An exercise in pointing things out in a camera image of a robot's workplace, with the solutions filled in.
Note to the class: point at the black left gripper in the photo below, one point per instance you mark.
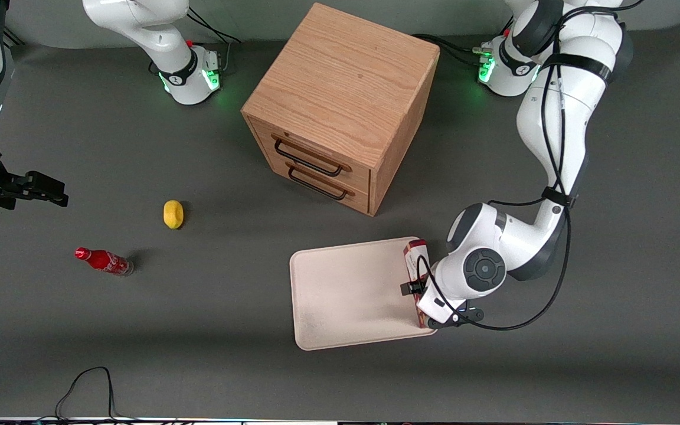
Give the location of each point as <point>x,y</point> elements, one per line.
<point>413,288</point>

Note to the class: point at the red cookie box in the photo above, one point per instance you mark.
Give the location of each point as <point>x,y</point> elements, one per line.
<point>417,254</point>

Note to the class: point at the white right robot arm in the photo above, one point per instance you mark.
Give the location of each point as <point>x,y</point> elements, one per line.
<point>157,35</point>

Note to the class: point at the pale pink plastic tray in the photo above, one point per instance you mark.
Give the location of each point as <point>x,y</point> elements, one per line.
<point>346,295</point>

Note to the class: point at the red cola bottle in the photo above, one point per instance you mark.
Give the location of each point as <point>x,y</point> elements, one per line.
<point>104,260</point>

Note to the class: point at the yellow lemon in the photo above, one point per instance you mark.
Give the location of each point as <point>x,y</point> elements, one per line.
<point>173,214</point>

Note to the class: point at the dark grey table mat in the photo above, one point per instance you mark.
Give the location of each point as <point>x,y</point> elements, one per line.
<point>611,354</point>

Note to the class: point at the wooden drawer cabinet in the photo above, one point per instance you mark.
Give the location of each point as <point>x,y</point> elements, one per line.
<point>340,82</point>

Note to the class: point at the aluminium frame rail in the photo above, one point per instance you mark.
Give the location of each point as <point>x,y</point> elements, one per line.
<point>12,36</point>

